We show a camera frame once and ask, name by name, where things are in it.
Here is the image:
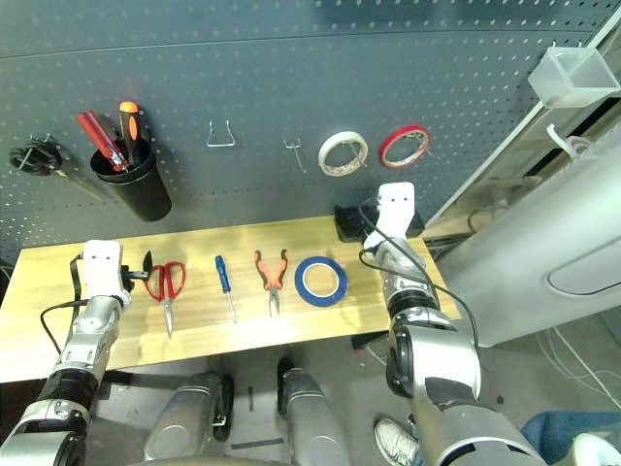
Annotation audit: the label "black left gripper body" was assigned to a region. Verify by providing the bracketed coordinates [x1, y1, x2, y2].
[118, 264, 147, 292]

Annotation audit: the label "red handled scissors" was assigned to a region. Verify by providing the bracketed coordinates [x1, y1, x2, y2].
[144, 260, 187, 340]

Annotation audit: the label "blue handled screwdriver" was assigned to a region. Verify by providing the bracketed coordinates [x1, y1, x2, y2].
[214, 254, 239, 324]

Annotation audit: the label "orange handled needle-nose pliers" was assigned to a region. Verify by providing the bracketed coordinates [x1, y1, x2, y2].
[253, 248, 290, 317]

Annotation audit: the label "blue tape roll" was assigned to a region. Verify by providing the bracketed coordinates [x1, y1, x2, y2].
[294, 255, 349, 310]

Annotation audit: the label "white handheld device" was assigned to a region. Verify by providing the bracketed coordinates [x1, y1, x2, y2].
[572, 433, 621, 466]

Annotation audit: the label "grey perforated pegboard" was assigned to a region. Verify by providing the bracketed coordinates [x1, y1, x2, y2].
[0, 0, 607, 273]

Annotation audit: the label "black tool cup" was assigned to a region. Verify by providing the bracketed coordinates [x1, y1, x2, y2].
[89, 140, 174, 223]

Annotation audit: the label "orange and black screwdriver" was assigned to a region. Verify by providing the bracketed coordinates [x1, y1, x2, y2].
[117, 100, 143, 166]

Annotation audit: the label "silver left robot leg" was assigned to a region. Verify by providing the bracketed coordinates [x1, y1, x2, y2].
[143, 371, 234, 462]

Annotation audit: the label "silver robot leg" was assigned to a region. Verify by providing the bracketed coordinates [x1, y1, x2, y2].
[277, 357, 353, 466]
[143, 371, 234, 462]

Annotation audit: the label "metal double-prong peg hook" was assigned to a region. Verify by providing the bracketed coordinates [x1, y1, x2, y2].
[283, 138, 308, 174]
[344, 140, 369, 170]
[405, 131, 434, 157]

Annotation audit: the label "black plastic case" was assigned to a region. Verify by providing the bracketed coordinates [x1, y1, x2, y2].
[333, 203, 424, 244]

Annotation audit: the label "long black floor tape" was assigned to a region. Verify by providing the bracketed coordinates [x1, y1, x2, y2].
[230, 438, 285, 450]

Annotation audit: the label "white tape roll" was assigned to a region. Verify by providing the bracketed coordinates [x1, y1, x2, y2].
[317, 129, 369, 177]

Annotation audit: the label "silver right robot leg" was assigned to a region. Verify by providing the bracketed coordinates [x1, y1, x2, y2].
[277, 357, 353, 466]

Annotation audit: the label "red tape roll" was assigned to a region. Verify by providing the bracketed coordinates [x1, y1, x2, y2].
[377, 124, 432, 170]

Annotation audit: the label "white sneaker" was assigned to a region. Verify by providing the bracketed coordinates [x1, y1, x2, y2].
[373, 417, 421, 466]

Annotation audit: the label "large grey plastic housing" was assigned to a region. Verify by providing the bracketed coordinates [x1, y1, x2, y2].
[443, 120, 621, 349]

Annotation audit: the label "white plastic hook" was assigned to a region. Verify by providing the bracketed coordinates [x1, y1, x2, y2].
[545, 123, 591, 159]

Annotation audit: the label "blue jeans leg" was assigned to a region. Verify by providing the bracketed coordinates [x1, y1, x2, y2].
[521, 411, 621, 466]

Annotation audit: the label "translucent plastic bin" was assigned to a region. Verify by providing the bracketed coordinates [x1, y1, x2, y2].
[527, 47, 621, 109]

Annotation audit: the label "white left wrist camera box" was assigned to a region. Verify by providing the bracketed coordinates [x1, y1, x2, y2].
[81, 240, 122, 298]

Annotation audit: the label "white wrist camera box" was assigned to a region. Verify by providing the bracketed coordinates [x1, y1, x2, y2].
[81, 240, 122, 298]
[376, 183, 416, 239]

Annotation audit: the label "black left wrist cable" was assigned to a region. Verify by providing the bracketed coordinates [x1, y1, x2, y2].
[40, 254, 86, 358]

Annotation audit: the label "red handled screwdriver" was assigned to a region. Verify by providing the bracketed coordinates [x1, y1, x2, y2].
[76, 110, 128, 174]

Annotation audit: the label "wide wire pegboard hook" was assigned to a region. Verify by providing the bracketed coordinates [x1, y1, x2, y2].
[206, 119, 238, 149]

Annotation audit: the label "black handled scissors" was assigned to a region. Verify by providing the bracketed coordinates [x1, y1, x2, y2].
[9, 135, 106, 203]

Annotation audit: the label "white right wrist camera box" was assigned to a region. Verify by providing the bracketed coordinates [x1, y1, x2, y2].
[376, 183, 416, 239]

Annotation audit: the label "black cable loop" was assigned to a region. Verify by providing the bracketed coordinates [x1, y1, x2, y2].
[466, 203, 508, 233]

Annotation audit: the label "white metal frame post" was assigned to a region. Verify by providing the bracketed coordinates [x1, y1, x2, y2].
[424, 0, 621, 234]

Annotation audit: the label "white floor cables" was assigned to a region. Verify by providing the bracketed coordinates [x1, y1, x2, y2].
[533, 324, 621, 414]

